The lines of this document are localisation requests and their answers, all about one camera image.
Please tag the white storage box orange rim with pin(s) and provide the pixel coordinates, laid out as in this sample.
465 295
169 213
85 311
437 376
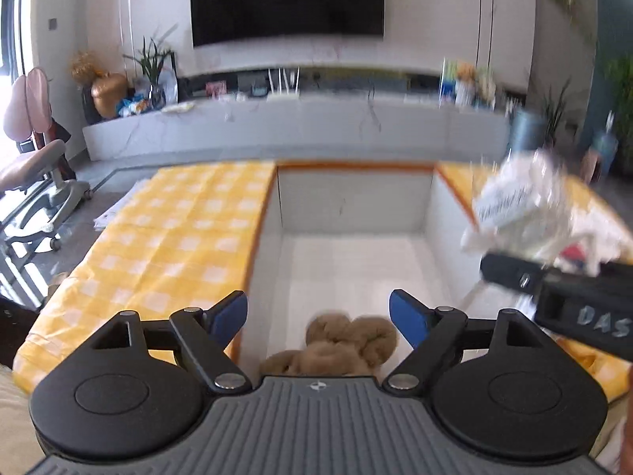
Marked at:
346 267

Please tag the gold vase with dried flowers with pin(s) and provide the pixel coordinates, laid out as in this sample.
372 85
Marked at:
106 94

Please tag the white router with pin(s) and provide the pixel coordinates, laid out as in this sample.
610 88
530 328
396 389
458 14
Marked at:
284 91

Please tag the grey trash can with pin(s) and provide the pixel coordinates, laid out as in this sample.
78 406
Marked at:
525 131

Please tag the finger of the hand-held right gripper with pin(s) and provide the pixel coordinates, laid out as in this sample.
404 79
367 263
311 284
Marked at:
509 272

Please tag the black television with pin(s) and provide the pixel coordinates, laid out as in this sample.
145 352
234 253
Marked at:
287 0

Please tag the green plant in glass vase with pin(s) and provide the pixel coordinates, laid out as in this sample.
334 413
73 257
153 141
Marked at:
153 69

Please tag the pink ergonomic chair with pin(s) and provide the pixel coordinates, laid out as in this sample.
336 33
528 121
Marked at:
34 158

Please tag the colourful picture book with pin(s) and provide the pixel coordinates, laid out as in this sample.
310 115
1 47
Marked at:
447 84

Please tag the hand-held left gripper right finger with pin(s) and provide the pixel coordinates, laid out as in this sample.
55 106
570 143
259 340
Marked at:
408 316

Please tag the small pink picture card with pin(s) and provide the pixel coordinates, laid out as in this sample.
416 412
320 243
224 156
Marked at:
216 89

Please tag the white woven basket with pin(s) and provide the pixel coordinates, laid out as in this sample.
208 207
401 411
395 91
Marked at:
477 89

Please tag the brown plush toy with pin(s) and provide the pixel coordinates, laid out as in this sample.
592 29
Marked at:
341 341

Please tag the green potted plant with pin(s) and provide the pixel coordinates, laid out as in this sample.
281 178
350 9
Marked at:
556 114

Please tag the yellow checked tablecloth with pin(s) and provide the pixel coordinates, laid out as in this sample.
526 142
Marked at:
163 237

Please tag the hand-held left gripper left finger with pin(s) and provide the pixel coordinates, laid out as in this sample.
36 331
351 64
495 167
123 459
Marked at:
230 316

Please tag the blue snack bags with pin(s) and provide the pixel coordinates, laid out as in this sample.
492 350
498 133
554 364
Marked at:
132 105

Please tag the white tissue pack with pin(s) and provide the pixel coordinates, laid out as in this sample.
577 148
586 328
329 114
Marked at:
524 203

